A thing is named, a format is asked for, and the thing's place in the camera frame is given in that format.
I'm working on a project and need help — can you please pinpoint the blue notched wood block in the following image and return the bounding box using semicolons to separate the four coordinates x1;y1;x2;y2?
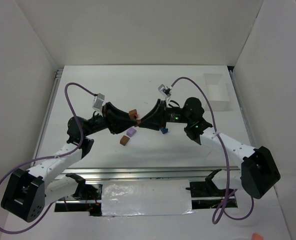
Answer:
160;127;169;134

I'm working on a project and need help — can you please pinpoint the purple wood cube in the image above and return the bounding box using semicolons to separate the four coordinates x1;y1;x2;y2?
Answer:
126;127;137;138

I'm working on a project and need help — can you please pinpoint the brown rectangular wood block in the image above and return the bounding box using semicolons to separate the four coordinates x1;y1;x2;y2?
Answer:
119;135;130;146

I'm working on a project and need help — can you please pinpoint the brown arch wood block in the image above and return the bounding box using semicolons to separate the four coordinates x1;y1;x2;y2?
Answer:
128;109;141;126

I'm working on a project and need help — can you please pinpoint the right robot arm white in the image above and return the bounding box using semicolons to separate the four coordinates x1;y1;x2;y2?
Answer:
138;97;281;199

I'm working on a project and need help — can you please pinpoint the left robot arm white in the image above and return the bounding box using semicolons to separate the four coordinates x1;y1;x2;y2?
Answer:
0;102;137;223

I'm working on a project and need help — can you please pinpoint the silver foil tape sheet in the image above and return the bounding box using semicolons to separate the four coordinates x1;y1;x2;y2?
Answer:
101;179;193;217

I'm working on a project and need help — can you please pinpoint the orange object at edge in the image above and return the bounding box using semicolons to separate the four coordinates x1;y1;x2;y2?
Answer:
251;233;264;240

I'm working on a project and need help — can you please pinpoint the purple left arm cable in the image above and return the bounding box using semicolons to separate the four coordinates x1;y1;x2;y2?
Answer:
0;82;100;235

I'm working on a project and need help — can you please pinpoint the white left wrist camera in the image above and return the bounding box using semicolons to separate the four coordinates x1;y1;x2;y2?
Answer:
92;93;105;111

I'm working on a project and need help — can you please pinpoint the aluminium frame rail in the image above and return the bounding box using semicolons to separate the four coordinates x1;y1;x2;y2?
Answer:
26;67;266;180

